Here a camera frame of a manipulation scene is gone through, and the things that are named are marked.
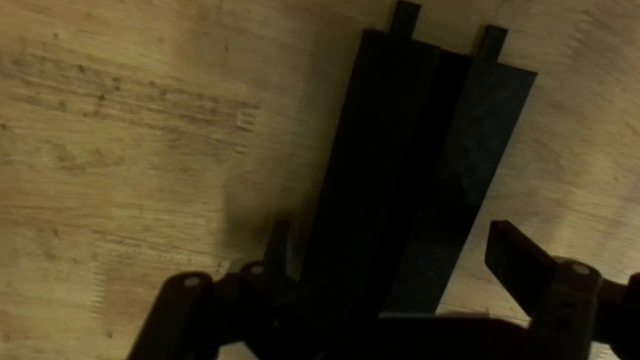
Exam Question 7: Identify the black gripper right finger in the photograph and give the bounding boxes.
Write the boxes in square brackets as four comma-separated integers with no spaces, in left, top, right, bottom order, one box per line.
[483,220,640,360]

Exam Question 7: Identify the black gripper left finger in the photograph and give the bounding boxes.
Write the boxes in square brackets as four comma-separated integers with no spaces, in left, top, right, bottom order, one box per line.
[126,220,313,360]

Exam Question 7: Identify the black track piece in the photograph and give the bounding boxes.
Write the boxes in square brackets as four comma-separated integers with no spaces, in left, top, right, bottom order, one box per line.
[300,0,536,315]

